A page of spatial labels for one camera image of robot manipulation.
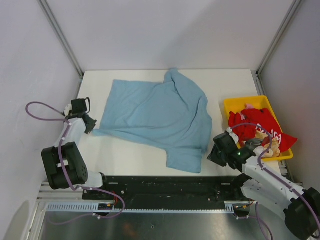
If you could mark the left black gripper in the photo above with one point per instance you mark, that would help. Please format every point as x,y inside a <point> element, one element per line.
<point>91,126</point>

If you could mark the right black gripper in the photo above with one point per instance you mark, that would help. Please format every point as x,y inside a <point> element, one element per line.
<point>213,156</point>

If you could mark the light blue t shirt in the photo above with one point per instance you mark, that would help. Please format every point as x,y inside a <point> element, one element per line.
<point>171,116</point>

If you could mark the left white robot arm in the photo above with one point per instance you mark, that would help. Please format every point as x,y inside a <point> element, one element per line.
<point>63,163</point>

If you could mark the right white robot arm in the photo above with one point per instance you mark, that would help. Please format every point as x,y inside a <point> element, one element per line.
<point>298,207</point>

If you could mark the red printed t shirt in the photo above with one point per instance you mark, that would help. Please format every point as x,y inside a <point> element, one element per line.
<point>252,125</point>

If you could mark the yellow plastic bin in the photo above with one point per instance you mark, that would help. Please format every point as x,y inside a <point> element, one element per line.
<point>238,104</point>

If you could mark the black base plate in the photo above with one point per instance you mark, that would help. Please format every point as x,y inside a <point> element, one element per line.
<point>168,191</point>

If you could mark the aluminium frame rail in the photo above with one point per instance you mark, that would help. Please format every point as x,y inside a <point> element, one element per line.
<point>47,194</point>

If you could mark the grey slotted cable duct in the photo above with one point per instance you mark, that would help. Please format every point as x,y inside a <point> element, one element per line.
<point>226,207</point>

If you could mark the left aluminium corner post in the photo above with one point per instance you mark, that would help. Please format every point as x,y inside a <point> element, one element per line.
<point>52,20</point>

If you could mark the aluminium corner post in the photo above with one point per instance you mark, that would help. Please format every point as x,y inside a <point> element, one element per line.
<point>283,28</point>
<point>52,20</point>

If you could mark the right aluminium corner post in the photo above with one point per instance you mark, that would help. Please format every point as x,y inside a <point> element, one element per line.
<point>283,28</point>

